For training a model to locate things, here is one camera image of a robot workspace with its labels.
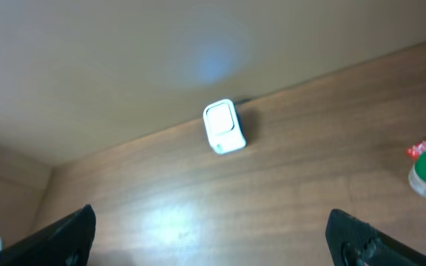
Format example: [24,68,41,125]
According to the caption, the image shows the white barcode scanner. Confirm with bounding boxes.
[203,99,246,154]

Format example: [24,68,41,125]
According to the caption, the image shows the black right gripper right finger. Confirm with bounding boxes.
[325,208,426,266]

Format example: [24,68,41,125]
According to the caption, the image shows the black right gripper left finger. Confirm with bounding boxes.
[0,205,96,266]

